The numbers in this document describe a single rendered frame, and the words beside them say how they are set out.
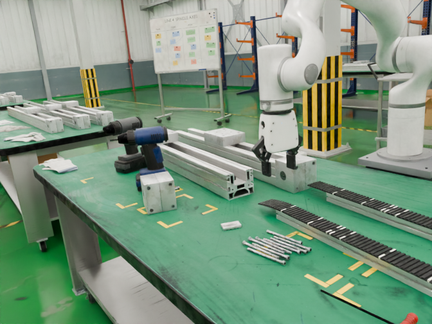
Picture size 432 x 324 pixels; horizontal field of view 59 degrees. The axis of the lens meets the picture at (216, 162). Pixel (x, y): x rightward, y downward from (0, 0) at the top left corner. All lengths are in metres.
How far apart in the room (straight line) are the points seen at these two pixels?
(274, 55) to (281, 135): 0.20
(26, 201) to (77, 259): 0.83
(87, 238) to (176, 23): 5.62
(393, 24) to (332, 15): 3.17
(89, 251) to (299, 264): 1.42
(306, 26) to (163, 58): 6.58
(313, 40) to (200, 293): 0.60
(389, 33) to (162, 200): 0.89
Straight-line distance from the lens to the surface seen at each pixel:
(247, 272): 0.83
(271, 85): 0.95
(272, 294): 0.77
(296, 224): 1.01
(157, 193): 1.15
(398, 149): 1.53
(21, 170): 2.74
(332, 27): 4.52
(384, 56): 1.49
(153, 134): 1.32
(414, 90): 1.49
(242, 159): 1.44
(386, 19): 1.35
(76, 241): 2.05
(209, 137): 1.61
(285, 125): 0.98
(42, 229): 2.87
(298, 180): 1.24
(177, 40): 7.23
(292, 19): 1.00
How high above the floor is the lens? 1.23
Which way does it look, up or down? 16 degrees down
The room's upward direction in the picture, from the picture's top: 5 degrees counter-clockwise
